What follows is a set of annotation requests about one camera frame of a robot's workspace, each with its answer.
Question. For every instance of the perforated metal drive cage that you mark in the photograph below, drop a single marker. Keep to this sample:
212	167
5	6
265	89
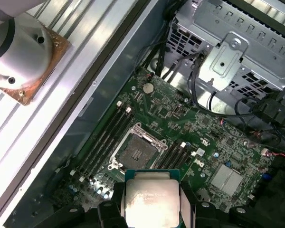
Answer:
228	23

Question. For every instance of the metal CPU socket cover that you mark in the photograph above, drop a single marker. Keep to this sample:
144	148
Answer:
152	140

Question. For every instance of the round silver coin battery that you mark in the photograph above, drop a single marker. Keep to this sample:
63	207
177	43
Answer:
148	88

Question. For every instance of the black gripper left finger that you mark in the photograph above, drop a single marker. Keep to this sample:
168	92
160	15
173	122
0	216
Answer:
109	216

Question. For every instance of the green motherboard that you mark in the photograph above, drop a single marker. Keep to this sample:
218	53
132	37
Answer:
180	114

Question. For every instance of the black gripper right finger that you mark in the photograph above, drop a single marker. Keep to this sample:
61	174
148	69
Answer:
204	216

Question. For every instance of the CPU socket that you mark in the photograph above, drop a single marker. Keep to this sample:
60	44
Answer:
135	152

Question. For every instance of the black RAM slot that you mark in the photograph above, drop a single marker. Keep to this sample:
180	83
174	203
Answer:
178	157
184	158
172	156
101	140
106	142
165	155
96	137
112	142

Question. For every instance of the black PC case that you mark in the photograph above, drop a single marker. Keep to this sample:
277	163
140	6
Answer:
104	78

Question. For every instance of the silver CPU with green edge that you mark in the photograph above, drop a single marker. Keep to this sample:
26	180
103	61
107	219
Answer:
152	199

